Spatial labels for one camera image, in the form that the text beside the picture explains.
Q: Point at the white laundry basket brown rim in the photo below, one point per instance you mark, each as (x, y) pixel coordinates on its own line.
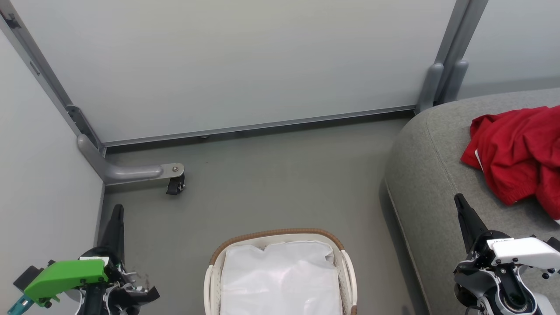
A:
(214, 271)

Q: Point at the grey partition bottom rail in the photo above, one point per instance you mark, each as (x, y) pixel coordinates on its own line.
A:
(262, 127)

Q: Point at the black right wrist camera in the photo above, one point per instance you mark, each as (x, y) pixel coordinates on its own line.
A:
(554, 243)

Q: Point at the red clothing with white label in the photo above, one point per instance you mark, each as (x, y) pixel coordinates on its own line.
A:
(516, 148)

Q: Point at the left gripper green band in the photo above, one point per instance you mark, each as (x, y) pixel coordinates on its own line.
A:
(65, 275)

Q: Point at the black caster wheel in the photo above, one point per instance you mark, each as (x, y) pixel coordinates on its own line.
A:
(176, 186)

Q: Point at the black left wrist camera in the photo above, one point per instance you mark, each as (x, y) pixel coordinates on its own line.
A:
(27, 276)

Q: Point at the white partition panel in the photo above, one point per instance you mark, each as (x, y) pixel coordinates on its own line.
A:
(240, 61)
(516, 39)
(43, 175)

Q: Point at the grey partition post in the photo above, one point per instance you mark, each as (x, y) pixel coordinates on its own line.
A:
(459, 65)
(48, 78)
(439, 61)

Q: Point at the grey fabric sofa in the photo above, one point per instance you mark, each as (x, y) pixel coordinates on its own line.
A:
(433, 175)

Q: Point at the grey partition foot bracket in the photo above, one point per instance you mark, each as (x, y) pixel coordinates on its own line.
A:
(122, 173)

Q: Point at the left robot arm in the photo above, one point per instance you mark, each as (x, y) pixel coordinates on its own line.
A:
(94, 302)

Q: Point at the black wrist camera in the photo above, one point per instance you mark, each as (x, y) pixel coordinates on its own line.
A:
(27, 276)
(554, 243)

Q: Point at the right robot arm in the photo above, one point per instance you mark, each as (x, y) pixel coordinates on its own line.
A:
(512, 297)

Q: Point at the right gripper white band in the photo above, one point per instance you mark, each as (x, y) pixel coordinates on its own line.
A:
(520, 251)

